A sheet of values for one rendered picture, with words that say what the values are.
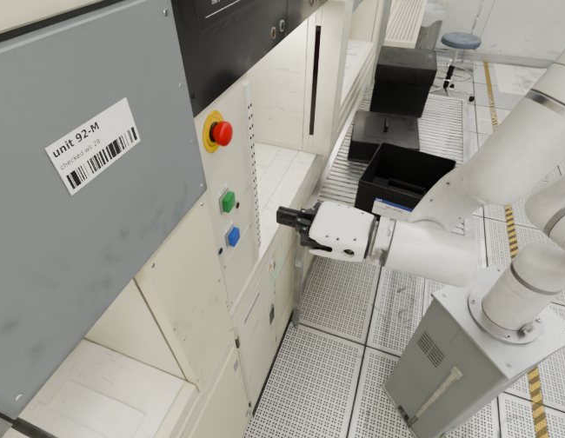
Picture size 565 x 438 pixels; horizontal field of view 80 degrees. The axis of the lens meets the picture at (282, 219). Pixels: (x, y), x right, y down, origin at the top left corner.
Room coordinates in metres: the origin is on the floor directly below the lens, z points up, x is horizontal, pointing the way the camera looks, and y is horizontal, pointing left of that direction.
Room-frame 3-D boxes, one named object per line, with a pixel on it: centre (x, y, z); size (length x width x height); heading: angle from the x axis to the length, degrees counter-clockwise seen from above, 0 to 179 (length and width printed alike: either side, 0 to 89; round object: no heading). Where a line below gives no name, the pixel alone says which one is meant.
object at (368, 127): (1.37, -0.46, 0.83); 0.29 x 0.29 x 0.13; 77
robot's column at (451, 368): (0.51, -0.63, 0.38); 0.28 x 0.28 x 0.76; 25
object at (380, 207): (0.96, -0.44, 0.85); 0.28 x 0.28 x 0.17; 62
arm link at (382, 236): (0.39, -0.17, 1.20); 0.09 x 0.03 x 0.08; 160
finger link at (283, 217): (0.43, -0.02, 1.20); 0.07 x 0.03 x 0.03; 70
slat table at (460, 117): (1.37, -0.56, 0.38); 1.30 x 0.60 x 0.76; 160
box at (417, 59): (1.82, -0.64, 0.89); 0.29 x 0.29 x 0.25; 74
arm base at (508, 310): (0.51, -0.63, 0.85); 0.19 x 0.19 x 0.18
